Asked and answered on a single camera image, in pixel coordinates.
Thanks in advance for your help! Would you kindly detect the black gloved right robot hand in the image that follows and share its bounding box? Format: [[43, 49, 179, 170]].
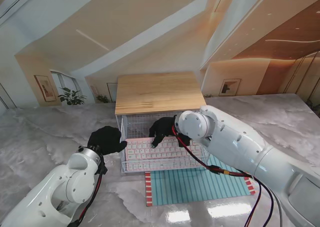
[[149, 116, 191, 149]]

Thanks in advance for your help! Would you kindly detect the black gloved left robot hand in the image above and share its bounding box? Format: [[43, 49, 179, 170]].
[[87, 126, 128, 157]]

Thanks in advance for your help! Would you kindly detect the pink white keyboard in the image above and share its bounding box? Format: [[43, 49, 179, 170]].
[[124, 136, 202, 172]]

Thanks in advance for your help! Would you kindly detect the white wire drawer basket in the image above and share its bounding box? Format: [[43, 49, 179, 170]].
[[116, 114, 211, 175]]

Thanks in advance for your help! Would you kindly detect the teal striped mouse pad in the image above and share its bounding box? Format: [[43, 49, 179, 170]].
[[144, 154, 257, 207]]

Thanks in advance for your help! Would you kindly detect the wooden top wire organizer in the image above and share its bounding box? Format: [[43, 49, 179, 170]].
[[114, 71, 208, 148]]

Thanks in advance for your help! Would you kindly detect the red black left wrist cable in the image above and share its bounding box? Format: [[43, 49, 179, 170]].
[[67, 156, 108, 227]]

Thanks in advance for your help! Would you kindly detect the red black wrist cable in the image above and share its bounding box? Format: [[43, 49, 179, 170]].
[[67, 156, 108, 227], [171, 125, 285, 227]]

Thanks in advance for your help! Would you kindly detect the red black right wrist cable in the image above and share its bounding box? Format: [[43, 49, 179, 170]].
[[171, 125, 285, 227]]

